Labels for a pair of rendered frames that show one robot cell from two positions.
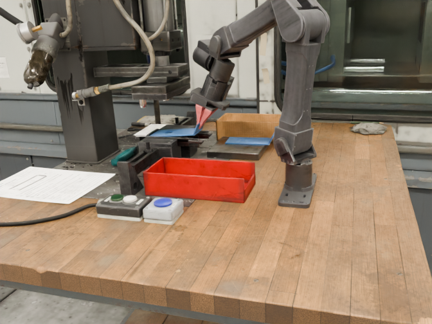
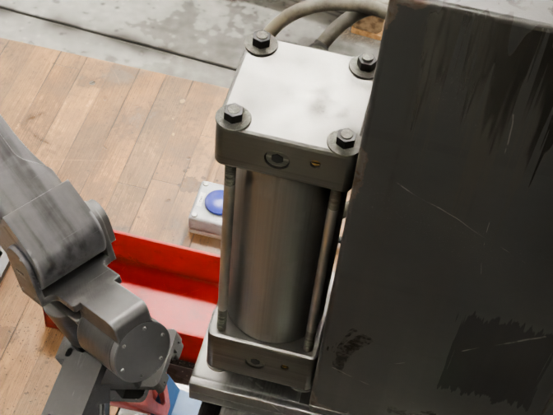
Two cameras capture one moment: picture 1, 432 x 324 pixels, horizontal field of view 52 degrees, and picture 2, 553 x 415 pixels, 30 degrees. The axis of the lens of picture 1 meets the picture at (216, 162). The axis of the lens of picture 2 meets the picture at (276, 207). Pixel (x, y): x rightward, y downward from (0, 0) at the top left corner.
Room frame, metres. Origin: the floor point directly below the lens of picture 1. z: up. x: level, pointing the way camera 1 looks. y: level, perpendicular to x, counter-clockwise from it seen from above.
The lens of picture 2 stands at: (1.71, 0.05, 1.96)
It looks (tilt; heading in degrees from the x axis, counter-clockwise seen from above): 51 degrees down; 170
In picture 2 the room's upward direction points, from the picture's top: 6 degrees clockwise
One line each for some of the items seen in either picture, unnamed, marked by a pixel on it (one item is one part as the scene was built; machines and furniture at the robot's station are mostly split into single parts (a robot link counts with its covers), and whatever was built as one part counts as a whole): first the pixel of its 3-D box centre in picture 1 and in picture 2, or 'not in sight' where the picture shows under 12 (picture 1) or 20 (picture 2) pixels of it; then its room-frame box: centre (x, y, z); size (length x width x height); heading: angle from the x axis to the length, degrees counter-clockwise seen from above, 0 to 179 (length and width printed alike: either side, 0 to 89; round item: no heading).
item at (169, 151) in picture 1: (170, 148); not in sight; (1.25, 0.14, 0.94); 0.20 x 0.10 x 0.07; 162
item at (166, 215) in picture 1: (164, 215); (219, 217); (0.87, 0.12, 0.90); 0.07 x 0.07 x 0.06; 72
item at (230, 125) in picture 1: (256, 128); not in sight; (1.47, -0.14, 0.93); 0.25 x 0.13 x 0.08; 72
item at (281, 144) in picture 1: (295, 148); not in sight; (0.98, -0.19, 1.00); 0.09 x 0.06 x 0.06; 128
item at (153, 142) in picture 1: (168, 134); not in sight; (1.25, 0.14, 0.98); 0.20 x 0.10 x 0.01; 162
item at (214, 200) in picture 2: (162, 204); (220, 204); (0.87, 0.12, 0.93); 0.04 x 0.04 x 0.02
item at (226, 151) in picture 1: (239, 147); not in sight; (1.32, -0.08, 0.91); 0.17 x 0.16 x 0.02; 162
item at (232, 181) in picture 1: (200, 178); (160, 296); (1.01, 0.04, 0.93); 0.25 x 0.12 x 0.06; 72
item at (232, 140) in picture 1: (251, 137); not in sight; (1.35, -0.12, 0.93); 0.15 x 0.07 x 0.03; 75
